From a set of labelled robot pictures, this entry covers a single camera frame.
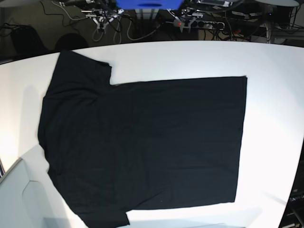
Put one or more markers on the black T-shirt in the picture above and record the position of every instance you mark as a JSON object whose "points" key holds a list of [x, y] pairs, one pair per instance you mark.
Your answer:
{"points": [[139, 146]]}

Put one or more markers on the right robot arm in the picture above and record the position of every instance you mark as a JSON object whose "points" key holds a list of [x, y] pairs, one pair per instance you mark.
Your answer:
{"points": [[102, 12]]}

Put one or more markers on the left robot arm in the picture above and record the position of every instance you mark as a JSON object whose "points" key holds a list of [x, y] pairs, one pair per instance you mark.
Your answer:
{"points": [[199, 14]]}

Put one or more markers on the black power strip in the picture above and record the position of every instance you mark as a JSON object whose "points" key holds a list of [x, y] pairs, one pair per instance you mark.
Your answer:
{"points": [[199, 24]]}

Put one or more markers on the blue plastic box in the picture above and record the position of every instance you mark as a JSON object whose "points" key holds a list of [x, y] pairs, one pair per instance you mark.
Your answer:
{"points": [[149, 4]]}

